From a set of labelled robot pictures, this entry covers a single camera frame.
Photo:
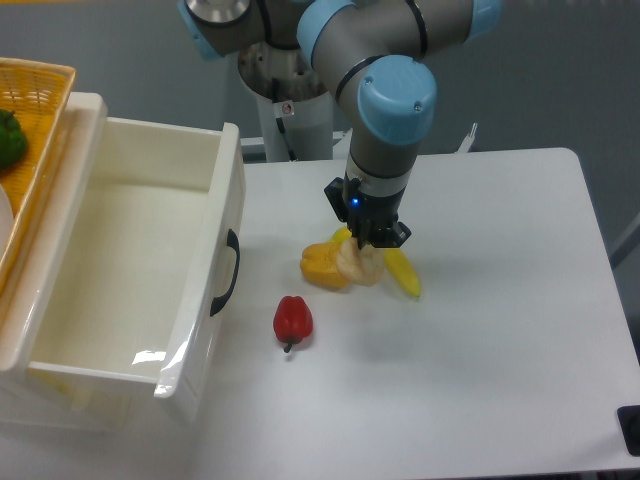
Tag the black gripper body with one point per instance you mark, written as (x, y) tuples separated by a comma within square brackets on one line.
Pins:
[(367, 216)]

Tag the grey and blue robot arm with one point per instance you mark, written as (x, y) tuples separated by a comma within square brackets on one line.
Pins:
[(369, 59)]

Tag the open upper white drawer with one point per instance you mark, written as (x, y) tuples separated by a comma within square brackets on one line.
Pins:
[(129, 310)]

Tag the white drawer cabinet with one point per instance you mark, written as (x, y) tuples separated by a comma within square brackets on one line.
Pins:
[(32, 395)]

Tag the yellow banana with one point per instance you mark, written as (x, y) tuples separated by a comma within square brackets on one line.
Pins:
[(396, 263)]

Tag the red bell pepper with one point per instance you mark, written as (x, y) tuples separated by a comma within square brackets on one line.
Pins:
[(293, 322)]

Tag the black device at table corner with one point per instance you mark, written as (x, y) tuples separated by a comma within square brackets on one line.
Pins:
[(629, 420)]

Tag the orange woven basket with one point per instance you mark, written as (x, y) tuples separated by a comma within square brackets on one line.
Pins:
[(37, 93)]

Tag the green bell pepper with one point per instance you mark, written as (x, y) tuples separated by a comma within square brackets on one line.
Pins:
[(14, 143)]

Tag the black drawer handle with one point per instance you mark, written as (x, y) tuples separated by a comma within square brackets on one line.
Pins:
[(230, 274)]

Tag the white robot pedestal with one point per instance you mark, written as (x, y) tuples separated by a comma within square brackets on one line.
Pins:
[(295, 110)]

